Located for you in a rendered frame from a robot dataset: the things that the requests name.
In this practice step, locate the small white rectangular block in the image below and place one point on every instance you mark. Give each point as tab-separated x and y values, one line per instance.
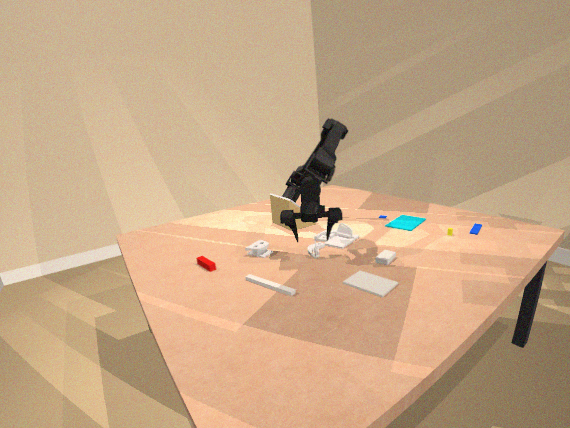
385	257

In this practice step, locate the cyan flat square plate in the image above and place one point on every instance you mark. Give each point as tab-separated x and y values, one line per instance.
405	222

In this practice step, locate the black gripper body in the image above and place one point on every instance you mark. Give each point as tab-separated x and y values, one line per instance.
288	216

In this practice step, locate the red rectangular block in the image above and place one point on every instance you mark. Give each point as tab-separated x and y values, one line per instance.
206	263

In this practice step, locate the white flat bar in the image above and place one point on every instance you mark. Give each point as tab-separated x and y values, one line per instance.
271	285

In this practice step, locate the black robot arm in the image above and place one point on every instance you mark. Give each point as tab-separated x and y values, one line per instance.
308	177

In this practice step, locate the blue flat rectangular block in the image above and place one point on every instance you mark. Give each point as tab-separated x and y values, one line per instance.
475	229

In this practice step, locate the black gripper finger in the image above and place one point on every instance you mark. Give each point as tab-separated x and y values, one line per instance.
330	225
294	230

